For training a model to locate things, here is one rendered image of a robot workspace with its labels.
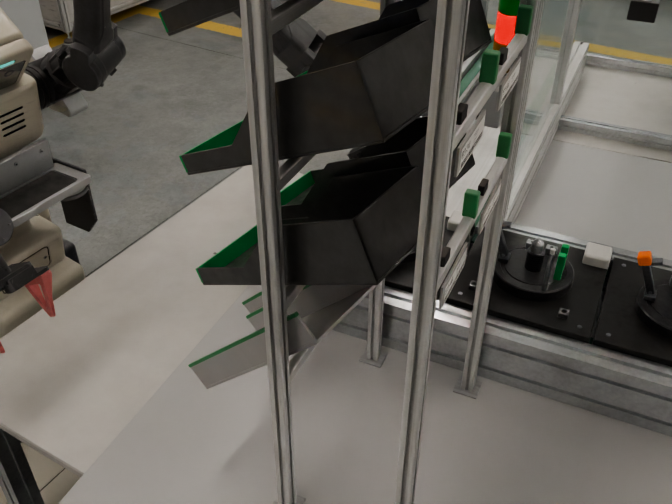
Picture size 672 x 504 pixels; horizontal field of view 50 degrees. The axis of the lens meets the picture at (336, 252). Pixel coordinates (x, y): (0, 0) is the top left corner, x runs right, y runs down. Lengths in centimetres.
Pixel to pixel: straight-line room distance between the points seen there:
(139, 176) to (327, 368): 244
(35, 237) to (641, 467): 121
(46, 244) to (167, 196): 180
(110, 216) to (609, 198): 220
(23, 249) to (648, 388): 119
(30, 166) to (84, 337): 35
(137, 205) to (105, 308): 194
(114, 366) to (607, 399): 82
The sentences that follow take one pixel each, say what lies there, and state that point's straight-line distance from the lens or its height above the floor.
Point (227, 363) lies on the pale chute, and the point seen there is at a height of 107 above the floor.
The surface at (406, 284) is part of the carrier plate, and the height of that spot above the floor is 97.
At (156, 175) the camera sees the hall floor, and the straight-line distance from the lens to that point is 356.
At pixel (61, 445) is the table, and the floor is 86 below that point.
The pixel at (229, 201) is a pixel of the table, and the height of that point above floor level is 86.
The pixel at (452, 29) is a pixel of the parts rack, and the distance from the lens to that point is 57.
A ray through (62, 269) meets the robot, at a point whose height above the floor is 80.
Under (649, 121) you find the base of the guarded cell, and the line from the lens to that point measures 221.
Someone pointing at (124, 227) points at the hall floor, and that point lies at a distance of 322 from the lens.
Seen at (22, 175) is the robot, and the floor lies 106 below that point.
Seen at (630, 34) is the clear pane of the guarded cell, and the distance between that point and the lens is 251.
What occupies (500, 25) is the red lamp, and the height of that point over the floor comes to 134.
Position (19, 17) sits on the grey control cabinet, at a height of 46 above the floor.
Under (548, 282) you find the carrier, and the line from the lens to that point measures 128.
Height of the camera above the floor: 176
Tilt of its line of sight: 37 degrees down
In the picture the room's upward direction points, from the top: straight up
